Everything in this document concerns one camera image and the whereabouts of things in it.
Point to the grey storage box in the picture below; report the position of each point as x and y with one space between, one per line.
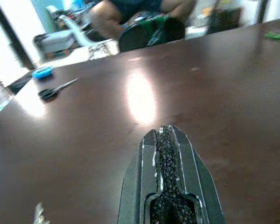
56 40

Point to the white plastic chair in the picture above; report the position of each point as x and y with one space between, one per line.
70 23

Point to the green flat disc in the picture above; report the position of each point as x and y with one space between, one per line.
277 35

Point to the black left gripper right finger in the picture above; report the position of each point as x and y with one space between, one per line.
196 186

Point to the blue round tape roll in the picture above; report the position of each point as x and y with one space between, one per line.
43 72

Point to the black vertical pole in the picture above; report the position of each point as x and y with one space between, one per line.
262 10

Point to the dark wooden cabinet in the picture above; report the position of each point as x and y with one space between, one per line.
226 22

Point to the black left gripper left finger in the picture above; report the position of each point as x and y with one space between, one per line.
135 186

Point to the black door frame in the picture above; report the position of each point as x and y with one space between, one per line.
14 39

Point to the seated person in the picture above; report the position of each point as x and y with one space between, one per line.
102 18

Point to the black and green bag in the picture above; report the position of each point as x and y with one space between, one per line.
135 37

